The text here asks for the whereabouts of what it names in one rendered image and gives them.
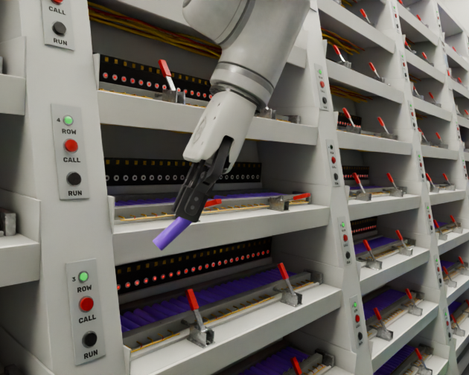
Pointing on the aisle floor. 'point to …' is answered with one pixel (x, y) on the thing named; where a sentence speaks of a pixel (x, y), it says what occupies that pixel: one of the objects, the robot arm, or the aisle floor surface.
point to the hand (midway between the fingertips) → (189, 202)
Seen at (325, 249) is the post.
